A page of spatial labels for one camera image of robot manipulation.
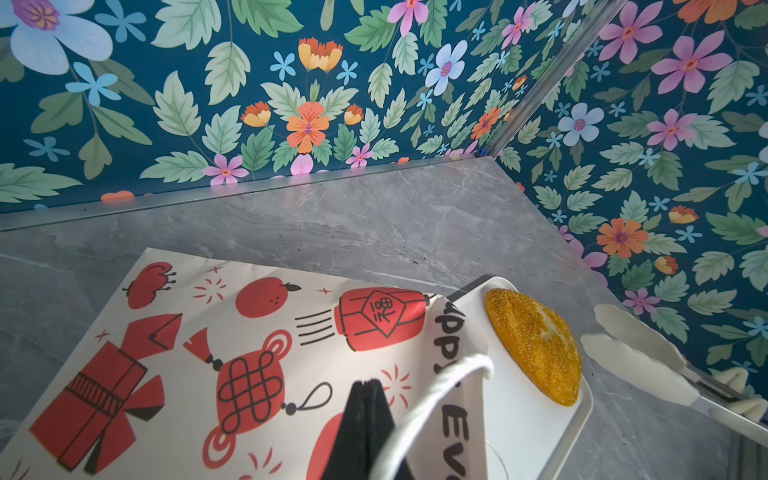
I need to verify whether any white rectangular tray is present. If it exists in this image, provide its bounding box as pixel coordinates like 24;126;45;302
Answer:
449;274;593;479

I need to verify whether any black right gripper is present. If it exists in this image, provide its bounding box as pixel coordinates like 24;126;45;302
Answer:
580;302;768;448

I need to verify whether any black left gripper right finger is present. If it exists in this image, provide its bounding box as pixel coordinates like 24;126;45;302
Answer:
367;379;414;479

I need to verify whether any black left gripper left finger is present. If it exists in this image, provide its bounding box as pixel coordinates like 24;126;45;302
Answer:
321;380;374;480

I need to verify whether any red white paper bag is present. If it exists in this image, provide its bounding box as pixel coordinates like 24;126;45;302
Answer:
1;249;493;479

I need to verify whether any round yellow fake bun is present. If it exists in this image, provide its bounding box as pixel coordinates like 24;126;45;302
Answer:
485;288;582;407

